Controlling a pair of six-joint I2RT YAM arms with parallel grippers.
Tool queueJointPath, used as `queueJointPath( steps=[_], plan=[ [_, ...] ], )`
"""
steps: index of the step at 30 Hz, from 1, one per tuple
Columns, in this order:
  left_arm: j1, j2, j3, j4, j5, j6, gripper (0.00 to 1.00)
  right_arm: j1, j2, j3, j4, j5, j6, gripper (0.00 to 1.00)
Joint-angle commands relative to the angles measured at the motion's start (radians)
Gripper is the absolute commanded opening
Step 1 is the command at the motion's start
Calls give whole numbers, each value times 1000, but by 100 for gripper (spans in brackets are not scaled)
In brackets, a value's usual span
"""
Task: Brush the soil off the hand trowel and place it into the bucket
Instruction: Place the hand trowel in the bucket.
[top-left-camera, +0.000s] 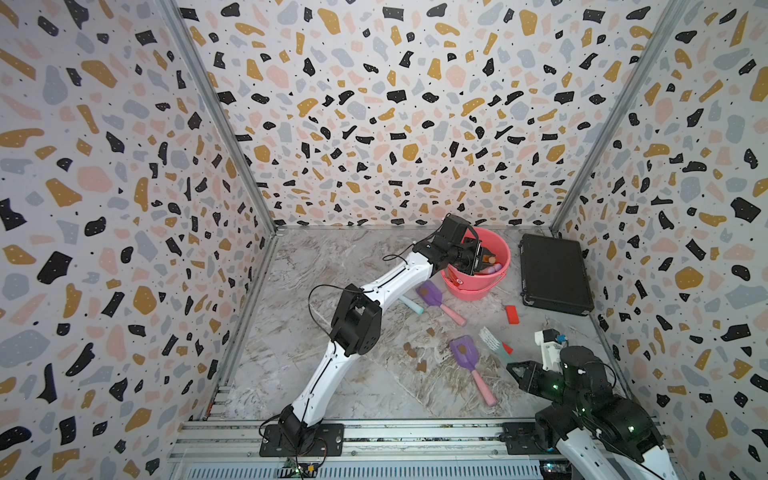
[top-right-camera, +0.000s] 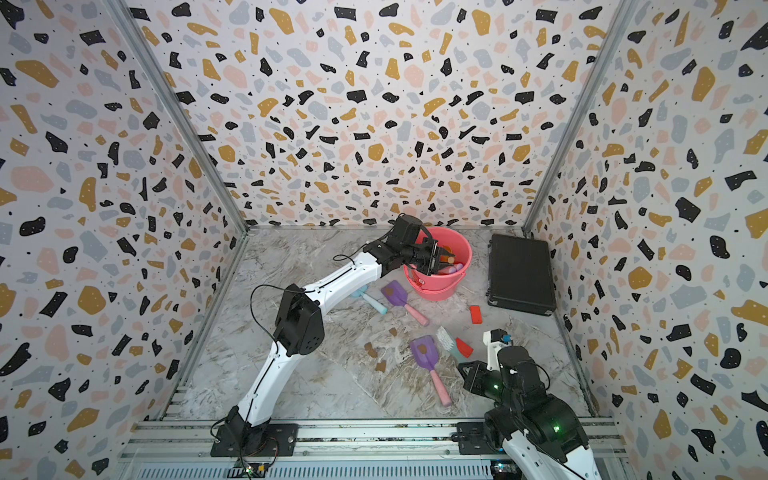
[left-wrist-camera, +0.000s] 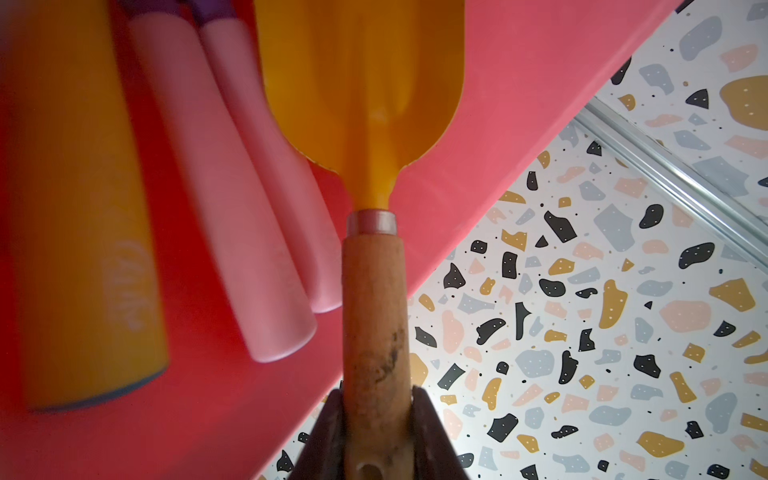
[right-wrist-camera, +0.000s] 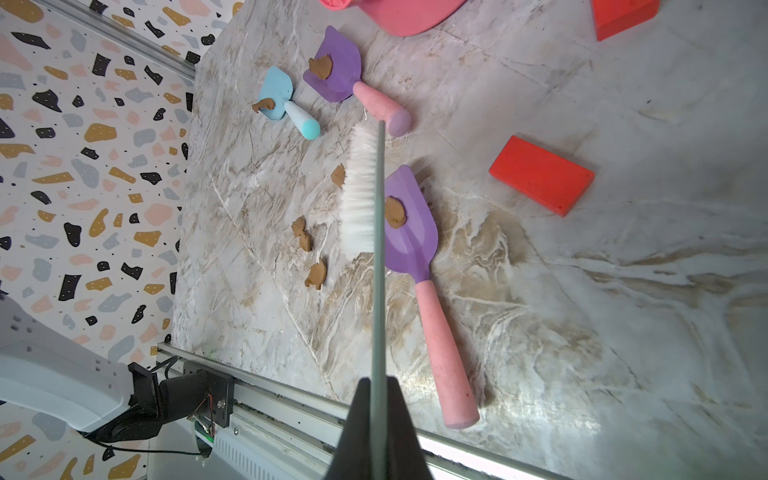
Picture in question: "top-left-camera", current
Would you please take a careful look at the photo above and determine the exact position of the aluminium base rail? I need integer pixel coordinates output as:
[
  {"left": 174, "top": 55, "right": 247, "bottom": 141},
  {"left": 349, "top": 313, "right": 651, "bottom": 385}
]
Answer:
[{"left": 164, "top": 418, "right": 585, "bottom": 479}]

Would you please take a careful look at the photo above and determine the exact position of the purple trowel pink handle front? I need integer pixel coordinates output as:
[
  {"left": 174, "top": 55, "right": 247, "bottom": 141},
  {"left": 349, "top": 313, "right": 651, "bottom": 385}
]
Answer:
[{"left": 449, "top": 335, "right": 497, "bottom": 407}]

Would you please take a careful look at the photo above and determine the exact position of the red block near bucket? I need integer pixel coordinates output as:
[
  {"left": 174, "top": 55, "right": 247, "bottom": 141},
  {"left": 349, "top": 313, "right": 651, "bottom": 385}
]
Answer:
[{"left": 505, "top": 305, "right": 520, "bottom": 325}]

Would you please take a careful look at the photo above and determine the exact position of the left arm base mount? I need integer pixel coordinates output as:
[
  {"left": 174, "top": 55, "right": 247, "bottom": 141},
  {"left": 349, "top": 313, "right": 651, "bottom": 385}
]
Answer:
[{"left": 259, "top": 423, "right": 345, "bottom": 458}]

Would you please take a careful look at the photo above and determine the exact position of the pink plastic bucket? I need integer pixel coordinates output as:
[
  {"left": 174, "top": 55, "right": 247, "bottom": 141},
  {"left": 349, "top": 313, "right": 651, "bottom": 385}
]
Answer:
[{"left": 441, "top": 228, "right": 511, "bottom": 301}]

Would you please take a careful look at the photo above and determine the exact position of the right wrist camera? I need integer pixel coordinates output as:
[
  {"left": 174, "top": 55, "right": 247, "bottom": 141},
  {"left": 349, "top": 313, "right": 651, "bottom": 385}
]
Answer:
[{"left": 534, "top": 329, "right": 568, "bottom": 372}]

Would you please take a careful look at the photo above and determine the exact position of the purple trowel pink handle back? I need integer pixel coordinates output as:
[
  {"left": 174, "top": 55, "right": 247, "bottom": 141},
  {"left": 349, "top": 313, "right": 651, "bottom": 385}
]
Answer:
[{"left": 415, "top": 280, "right": 467, "bottom": 327}]

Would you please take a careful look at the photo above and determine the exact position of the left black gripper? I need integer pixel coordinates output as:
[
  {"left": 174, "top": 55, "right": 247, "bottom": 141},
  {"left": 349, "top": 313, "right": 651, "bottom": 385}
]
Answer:
[{"left": 448, "top": 238, "right": 497, "bottom": 278}]

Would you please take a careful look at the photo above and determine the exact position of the light blue trowel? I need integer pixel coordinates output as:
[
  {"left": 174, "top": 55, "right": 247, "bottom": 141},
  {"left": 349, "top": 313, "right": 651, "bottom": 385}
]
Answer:
[{"left": 399, "top": 296, "right": 424, "bottom": 315}]

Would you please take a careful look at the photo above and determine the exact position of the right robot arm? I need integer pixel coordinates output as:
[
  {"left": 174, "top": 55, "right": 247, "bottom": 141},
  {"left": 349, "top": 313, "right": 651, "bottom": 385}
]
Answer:
[{"left": 506, "top": 346, "right": 678, "bottom": 479}]

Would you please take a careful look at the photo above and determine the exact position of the black case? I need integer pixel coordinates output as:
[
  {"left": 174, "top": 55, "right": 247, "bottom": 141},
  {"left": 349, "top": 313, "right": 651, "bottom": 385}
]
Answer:
[{"left": 519, "top": 234, "right": 594, "bottom": 316}]

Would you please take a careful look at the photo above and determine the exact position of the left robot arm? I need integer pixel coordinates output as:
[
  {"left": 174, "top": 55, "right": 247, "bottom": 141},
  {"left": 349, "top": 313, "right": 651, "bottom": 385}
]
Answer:
[{"left": 277, "top": 214, "right": 485, "bottom": 453}]

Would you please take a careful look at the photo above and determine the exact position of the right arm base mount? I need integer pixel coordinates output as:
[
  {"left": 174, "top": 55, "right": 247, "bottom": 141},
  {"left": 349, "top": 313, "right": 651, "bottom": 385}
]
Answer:
[{"left": 498, "top": 421, "right": 557, "bottom": 455}]

